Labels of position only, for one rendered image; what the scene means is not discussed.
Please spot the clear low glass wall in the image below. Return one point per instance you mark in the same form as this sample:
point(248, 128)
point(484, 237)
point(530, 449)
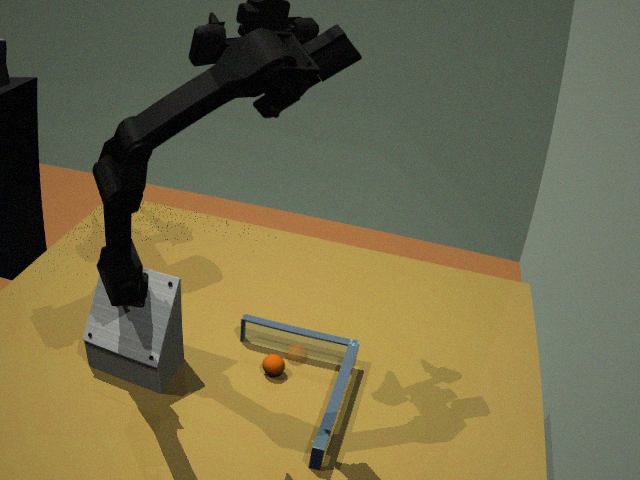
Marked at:
point(317, 349)

